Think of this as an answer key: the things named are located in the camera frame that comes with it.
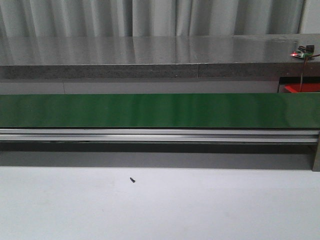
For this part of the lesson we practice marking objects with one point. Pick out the green conveyor belt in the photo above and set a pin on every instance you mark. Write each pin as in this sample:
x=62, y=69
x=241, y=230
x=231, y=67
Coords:
x=180, y=110

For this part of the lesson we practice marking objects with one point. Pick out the red plastic bin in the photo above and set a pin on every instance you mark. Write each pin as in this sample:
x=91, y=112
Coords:
x=305, y=88

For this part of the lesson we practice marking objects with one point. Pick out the grey stone back bench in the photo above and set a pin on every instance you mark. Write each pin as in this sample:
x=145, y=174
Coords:
x=173, y=57

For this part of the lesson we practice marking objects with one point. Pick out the grey curtain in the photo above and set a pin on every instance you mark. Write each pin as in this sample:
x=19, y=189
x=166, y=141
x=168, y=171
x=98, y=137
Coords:
x=146, y=18

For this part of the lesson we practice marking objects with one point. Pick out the grey conveyor support leg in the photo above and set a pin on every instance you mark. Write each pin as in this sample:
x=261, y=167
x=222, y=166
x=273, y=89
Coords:
x=316, y=158

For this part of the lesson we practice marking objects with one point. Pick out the small green circuit board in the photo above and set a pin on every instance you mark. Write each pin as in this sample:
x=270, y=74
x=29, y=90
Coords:
x=304, y=52

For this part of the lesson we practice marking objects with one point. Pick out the aluminium conveyor side rail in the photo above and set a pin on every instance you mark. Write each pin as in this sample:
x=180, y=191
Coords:
x=288, y=136

